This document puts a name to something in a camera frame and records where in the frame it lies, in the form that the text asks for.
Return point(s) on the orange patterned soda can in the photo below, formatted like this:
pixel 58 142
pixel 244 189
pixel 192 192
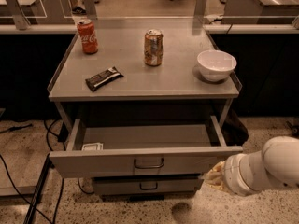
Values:
pixel 153 47

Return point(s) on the dark snack bar wrapper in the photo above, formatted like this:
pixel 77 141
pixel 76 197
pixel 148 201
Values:
pixel 101 79

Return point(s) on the glass divider panel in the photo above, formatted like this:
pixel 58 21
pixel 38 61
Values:
pixel 130 8

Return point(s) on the drawer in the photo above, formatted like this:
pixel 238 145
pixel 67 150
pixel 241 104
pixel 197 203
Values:
pixel 141 150
pixel 142 185

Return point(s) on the grey metal cabinet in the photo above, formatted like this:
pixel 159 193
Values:
pixel 173 93

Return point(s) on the black floor rail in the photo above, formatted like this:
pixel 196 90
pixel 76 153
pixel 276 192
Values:
pixel 32 210

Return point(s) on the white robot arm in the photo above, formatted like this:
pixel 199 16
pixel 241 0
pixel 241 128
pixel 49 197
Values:
pixel 275 166

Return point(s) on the red cola can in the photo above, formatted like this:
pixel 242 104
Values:
pixel 87 35

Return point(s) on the white bowl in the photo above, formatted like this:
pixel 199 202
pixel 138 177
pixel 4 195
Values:
pixel 216 65

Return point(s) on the person foot in shoe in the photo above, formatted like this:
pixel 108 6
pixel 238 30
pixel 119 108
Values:
pixel 78 11

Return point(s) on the right background desk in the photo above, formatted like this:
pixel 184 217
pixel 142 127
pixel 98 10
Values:
pixel 260 11

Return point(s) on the background desk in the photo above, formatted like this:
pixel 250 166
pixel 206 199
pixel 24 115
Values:
pixel 260 11
pixel 39 11

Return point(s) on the left background desk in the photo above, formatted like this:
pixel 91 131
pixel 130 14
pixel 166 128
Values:
pixel 39 11

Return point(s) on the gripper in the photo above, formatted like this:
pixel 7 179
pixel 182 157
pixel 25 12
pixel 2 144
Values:
pixel 231 174

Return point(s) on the white paper in drawer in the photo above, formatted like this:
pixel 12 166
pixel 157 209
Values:
pixel 92 146

